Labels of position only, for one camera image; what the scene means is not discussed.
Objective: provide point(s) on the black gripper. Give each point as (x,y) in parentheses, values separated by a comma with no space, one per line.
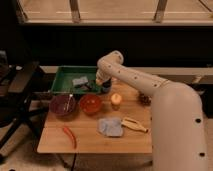
(106,87)

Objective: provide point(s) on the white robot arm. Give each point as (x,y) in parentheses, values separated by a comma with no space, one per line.
(177,128)

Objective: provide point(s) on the black office chair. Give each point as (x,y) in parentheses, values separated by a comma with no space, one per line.
(15,101)

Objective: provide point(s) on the wooden spatula tool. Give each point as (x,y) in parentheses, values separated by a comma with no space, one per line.
(133,124)

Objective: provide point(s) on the blue folded cloth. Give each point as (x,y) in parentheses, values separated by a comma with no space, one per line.
(110,127)

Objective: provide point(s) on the purple bowl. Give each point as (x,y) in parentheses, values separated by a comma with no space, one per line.
(58,103)

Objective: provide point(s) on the brown pine cone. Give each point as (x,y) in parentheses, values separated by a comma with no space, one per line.
(145,100)

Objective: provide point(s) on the red chili pepper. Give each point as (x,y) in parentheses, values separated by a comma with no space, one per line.
(71,135)

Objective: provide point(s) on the yellow round fruit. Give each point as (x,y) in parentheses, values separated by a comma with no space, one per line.
(116,99)

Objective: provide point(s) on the orange bowl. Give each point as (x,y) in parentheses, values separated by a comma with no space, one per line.
(90,104)

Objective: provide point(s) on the grey cleaning brush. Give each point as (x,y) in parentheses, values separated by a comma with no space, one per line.
(82,82)

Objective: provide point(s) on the green plastic tray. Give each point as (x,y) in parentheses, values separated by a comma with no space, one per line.
(63,81)

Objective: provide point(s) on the metal spoon in bowl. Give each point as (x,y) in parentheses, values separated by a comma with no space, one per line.
(66,108)

